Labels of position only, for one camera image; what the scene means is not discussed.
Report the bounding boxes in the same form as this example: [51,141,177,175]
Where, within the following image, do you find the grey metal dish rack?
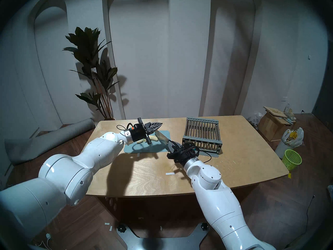
[182,117,223,158]

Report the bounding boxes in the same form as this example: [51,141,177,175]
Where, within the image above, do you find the tall green potted plant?
[62,27,120,121]

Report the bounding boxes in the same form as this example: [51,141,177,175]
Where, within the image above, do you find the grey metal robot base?
[116,222,208,250]

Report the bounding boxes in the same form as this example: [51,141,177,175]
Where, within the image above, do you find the light blue cutting board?
[123,130,171,154]

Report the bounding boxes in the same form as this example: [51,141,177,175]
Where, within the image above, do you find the black floor cable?
[284,195,316,248]

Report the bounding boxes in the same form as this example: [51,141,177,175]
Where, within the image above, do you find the cardboard box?
[258,111,288,142]

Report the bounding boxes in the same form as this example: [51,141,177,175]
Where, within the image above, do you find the white bucket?
[275,140,292,159]

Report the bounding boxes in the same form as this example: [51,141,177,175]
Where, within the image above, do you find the flat wooden board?
[263,106,288,118]

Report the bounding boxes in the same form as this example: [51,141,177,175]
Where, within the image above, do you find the rolled grey floor mat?
[4,118,94,166]

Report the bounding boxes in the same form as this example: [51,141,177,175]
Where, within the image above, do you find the black handled kitchen knife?
[155,130,170,146]

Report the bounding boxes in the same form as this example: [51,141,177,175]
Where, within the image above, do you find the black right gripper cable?
[196,149,215,164]

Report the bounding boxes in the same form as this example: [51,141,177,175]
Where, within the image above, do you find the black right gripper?
[167,141,200,165]

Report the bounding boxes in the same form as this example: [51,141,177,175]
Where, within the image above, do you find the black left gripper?
[130,117,163,145]

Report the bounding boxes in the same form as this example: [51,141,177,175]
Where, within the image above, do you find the clear plastic bag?
[247,112,264,130]

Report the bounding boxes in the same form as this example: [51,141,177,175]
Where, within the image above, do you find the green mesh waste basket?
[282,149,303,172]

